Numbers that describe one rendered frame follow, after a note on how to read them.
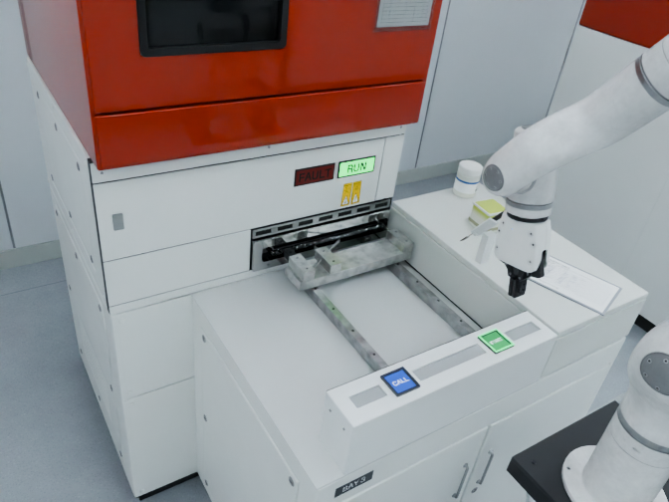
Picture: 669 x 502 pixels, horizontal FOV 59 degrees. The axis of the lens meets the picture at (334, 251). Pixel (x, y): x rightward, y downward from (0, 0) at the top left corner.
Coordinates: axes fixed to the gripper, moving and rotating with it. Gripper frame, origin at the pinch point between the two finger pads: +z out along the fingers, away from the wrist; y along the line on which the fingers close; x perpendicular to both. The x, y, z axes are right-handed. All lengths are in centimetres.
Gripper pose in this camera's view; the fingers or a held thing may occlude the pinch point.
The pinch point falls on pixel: (517, 286)
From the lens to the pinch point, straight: 123.8
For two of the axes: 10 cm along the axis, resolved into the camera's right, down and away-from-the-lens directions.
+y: 5.4, 3.4, -7.7
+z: 0.0, 9.1, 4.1
